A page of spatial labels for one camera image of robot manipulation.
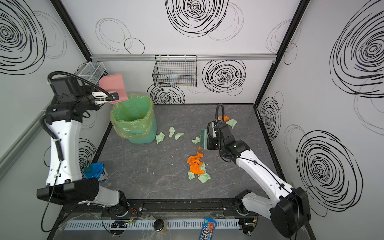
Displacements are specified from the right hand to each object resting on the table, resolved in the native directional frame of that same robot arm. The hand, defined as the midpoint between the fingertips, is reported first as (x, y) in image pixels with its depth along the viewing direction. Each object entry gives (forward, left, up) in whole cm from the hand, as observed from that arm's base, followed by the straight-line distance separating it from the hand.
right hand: (205, 140), depth 79 cm
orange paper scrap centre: (-5, +5, -17) cm, 18 cm away
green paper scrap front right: (-14, 0, -17) cm, 21 cm away
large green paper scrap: (+11, +30, -16) cm, 36 cm away
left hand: (+10, +53, +27) cm, 60 cm away
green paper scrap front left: (-13, +8, -17) cm, 23 cm away
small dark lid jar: (-37, +20, -8) cm, 43 cm away
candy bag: (-36, -1, -16) cm, 40 cm away
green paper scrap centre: (+10, +5, -17) cm, 20 cm away
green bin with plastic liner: (+8, +38, +8) cm, 39 cm away
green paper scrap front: (+15, +17, -17) cm, 28 cm away
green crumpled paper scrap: (+17, +22, -17) cm, 33 cm away
